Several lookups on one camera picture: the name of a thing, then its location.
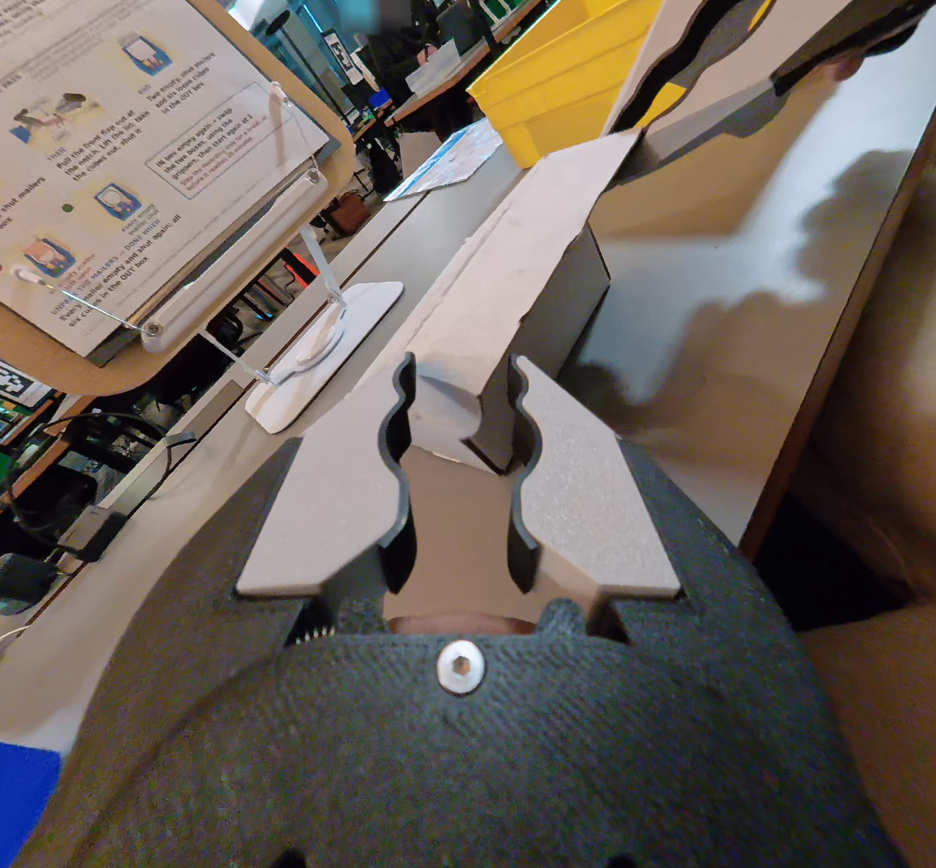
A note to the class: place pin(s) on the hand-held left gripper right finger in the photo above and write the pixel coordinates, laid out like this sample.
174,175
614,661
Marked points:
592,509

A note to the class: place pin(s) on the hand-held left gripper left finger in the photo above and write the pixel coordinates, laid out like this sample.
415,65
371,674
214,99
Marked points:
329,502

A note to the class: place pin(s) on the yellow plastic bin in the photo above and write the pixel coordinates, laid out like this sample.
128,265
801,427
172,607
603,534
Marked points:
556,63

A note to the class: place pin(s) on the white cardboard mailer box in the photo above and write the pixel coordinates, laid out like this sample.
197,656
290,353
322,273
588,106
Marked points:
512,275

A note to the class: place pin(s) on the grey desk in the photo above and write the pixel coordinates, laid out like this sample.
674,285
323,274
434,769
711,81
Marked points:
731,283

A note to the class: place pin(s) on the person's right hand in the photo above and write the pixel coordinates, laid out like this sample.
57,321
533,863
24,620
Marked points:
850,65

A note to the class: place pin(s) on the black power adapter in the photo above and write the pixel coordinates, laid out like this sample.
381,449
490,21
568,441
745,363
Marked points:
91,531

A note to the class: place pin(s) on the brown bag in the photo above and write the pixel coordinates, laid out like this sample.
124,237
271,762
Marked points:
349,213

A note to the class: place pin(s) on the blue and white paper sheet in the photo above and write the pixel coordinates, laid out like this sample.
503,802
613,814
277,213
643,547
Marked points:
446,166

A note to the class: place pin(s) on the black and white marker tag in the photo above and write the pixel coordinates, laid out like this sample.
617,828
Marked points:
18,385

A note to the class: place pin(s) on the wooden backing board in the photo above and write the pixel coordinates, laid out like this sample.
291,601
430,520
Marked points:
340,129

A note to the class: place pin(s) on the printed instruction sheet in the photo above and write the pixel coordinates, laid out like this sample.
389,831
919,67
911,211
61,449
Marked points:
131,136

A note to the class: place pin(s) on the blue plastic bin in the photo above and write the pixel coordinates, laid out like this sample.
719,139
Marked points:
25,802

